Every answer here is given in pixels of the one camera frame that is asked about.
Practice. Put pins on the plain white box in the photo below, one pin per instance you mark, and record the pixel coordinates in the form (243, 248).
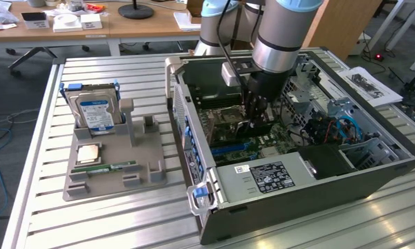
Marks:
(91, 22)

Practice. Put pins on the brown cardboard box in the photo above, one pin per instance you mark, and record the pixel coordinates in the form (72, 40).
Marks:
(194, 7)

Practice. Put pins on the wooden cabinet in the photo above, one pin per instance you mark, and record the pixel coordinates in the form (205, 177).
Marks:
(353, 26)

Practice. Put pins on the grey parts rack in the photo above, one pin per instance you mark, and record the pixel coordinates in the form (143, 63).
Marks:
(118, 153)

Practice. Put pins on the power strip with red light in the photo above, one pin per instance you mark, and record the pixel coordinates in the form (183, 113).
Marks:
(378, 57)

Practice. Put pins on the black open PC case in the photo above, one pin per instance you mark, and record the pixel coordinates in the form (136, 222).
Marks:
(298, 202)

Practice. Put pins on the green motherboard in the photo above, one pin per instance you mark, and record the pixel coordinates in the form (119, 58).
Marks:
(281, 140)

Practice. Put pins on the green RAM stick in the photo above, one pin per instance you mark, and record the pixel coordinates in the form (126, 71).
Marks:
(100, 168)

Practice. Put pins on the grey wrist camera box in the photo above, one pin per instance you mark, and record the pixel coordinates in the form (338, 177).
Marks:
(231, 76)

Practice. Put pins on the CPU socket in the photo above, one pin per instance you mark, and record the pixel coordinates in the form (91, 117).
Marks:
(229, 115)

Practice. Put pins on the metal disk bay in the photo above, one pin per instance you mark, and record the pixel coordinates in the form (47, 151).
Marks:
(374, 153)

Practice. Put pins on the black tripod stand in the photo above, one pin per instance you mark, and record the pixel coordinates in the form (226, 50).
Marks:
(413, 85)

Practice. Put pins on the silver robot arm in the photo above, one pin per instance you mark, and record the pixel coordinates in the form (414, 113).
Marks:
(281, 31)

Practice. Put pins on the wooden desk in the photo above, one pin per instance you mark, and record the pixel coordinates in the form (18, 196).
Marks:
(7, 33)

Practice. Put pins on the graphics card with black fan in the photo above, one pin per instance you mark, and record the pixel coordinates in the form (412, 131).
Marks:
(249, 132)

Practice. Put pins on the clear plastic bag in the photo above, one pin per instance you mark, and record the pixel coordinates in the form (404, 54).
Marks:
(0, 11)

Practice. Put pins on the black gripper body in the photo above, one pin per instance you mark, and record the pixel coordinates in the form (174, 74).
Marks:
(266, 85)

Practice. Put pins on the metal drive cage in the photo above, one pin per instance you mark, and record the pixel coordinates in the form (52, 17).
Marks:
(305, 109)

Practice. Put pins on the stack of printed papers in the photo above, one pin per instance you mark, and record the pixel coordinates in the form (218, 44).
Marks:
(370, 88)

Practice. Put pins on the grey power supply unit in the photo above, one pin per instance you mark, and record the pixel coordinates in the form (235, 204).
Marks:
(235, 186)

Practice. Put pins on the black round lamp base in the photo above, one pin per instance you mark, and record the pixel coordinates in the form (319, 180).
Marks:
(135, 11)

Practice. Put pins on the white box with black top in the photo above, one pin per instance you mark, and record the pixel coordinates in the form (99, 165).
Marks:
(36, 22)

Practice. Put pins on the red packet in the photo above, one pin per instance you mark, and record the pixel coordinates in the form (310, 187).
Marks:
(95, 7)

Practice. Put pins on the black chair base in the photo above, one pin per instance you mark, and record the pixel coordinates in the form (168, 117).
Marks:
(27, 55)

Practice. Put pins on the white booklets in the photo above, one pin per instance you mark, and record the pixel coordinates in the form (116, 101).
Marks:
(185, 24)

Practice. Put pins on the hard disk in blue caddy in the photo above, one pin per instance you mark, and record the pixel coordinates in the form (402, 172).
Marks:
(95, 111)

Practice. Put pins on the silver CPU chip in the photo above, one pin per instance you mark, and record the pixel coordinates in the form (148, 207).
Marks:
(88, 153)

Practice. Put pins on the white tape roll on box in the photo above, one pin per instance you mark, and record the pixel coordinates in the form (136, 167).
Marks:
(67, 23)

